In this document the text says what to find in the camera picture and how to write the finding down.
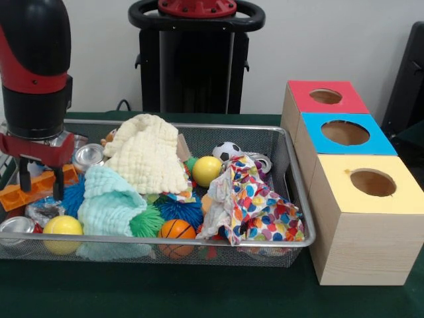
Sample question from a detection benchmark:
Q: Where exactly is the green spiky ball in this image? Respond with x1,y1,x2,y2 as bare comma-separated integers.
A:
129,205,166,239

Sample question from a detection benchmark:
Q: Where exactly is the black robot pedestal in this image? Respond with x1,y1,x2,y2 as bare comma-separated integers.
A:
128,0,266,115

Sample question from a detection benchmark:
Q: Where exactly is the clear plastic packet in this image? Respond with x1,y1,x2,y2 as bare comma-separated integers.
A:
25,197,67,229

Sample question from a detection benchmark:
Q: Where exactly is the large polka dot cloth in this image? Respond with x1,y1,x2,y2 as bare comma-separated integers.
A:
194,172,305,246

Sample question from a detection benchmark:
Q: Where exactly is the dark green tablecloth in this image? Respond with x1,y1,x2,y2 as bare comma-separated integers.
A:
0,111,424,318

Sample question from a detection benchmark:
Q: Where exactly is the cream waffle cloth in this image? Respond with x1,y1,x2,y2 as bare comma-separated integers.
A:
103,114,189,195

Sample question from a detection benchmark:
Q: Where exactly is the silver drink can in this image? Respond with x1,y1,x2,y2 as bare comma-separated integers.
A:
0,215,37,246
72,144,106,173

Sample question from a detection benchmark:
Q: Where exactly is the wooden three-hole box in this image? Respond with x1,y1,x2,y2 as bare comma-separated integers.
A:
280,79,424,286

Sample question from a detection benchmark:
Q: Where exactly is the small soccer ball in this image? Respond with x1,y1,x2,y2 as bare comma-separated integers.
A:
211,141,243,163

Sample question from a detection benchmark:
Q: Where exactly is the mint green waffle cloth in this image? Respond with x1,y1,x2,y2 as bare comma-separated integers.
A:
78,165,148,238

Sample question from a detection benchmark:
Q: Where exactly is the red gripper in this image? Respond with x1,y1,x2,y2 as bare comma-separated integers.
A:
0,131,76,201

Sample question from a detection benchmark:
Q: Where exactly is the orange plastic grid tray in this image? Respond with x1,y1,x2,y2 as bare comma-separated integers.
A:
0,164,80,212

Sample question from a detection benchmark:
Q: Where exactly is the dark green side-table cloth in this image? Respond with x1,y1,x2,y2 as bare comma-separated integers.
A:
390,119,424,186

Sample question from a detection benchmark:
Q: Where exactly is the shallow silver mesh bin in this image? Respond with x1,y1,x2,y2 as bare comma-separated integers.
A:
0,118,317,268

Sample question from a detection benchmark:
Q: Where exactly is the black flat panel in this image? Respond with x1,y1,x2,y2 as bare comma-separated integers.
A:
380,21,424,133

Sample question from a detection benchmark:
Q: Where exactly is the orange toy basketball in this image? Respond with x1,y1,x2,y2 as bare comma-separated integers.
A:
158,219,197,260

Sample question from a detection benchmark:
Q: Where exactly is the small polka dot cloth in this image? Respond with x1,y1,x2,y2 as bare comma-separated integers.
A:
227,154,268,182

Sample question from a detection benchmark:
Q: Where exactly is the yellow foam ball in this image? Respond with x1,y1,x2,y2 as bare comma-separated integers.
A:
42,215,83,255
191,156,223,189

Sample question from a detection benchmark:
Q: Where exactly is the blue spiky ball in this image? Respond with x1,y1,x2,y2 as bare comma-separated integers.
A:
155,195,203,229
61,174,87,219

